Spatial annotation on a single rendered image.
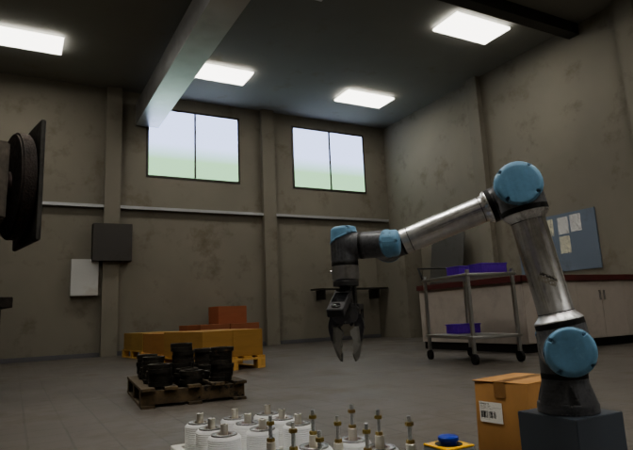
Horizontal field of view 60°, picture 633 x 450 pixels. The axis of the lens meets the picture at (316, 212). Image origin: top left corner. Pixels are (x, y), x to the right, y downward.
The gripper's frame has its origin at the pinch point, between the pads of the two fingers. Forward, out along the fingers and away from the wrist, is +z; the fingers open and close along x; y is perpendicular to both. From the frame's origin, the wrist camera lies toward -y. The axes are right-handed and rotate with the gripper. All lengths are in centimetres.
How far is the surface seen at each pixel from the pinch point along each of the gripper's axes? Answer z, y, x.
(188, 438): 25, 16, 57
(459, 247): -140, 1043, 6
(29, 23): -491, 500, 617
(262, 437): 22.6, 7.7, 28.4
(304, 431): 22.7, 16.9, 18.7
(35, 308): -47, 676, 747
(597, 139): -277, 830, -239
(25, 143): -169, 220, 331
